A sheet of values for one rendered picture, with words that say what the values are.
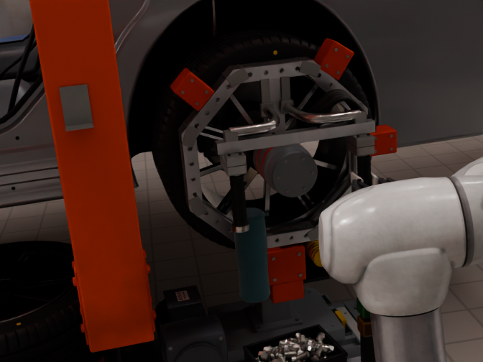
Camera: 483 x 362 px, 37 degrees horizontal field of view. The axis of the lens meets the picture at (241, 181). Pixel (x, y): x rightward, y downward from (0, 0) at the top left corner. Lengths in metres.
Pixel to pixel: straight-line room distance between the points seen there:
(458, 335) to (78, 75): 1.77
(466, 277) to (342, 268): 2.22
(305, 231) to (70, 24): 0.95
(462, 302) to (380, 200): 2.04
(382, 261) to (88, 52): 0.86
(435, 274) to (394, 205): 0.11
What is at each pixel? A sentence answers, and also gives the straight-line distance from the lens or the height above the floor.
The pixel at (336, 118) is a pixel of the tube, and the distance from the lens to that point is 1.84.
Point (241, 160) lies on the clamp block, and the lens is 1.76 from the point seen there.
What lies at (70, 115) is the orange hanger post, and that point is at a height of 1.12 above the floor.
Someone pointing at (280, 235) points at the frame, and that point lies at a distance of 2.11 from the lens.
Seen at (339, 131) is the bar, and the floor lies 0.97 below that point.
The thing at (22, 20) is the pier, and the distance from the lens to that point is 6.91.
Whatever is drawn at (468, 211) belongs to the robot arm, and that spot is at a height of 1.10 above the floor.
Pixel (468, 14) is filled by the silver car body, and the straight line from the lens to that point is 2.44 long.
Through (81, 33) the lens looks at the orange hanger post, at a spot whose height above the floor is 1.29.
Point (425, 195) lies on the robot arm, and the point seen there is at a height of 1.12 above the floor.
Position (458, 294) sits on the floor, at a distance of 3.07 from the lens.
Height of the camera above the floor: 1.49
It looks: 20 degrees down
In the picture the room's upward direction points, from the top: 5 degrees counter-clockwise
